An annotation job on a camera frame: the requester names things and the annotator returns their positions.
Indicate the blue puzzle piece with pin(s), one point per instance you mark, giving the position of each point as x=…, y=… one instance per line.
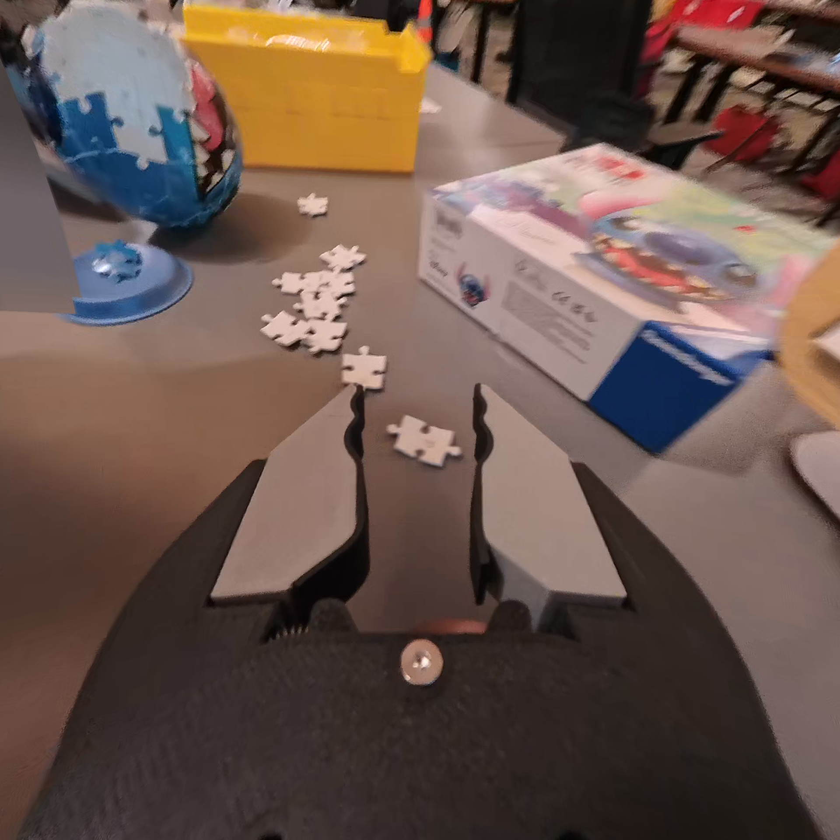
x=118, y=261

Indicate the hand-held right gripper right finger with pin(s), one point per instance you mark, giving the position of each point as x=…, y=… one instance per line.
x=544, y=525

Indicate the clear plastic bag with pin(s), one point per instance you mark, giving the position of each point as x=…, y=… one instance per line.
x=298, y=40

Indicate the black office chair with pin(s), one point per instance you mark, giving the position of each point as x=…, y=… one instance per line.
x=577, y=65

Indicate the blue puzzle ball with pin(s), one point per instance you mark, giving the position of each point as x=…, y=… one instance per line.
x=131, y=98

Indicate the cluster of white puzzle pieces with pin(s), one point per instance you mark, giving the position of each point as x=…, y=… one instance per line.
x=323, y=334

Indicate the white plastic stand base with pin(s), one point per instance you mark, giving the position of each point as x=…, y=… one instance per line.
x=820, y=466

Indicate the white puzzle piece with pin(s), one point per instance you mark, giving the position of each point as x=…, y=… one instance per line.
x=313, y=205
x=423, y=441
x=363, y=369

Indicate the red chair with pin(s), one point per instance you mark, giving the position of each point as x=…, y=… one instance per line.
x=748, y=134

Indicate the colourful puzzle box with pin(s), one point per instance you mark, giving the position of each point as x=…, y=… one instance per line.
x=558, y=302

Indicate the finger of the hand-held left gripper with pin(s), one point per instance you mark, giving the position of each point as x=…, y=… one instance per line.
x=29, y=229

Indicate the long brown table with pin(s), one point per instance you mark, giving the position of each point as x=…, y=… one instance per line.
x=754, y=46

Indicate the blue round ball stand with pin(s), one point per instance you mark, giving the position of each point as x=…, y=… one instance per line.
x=151, y=289

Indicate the yellow plastic bin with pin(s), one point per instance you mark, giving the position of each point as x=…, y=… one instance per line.
x=315, y=111

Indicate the person's right hand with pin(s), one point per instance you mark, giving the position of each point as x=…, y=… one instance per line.
x=453, y=627

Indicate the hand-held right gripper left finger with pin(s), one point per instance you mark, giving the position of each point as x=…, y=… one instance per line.
x=289, y=518

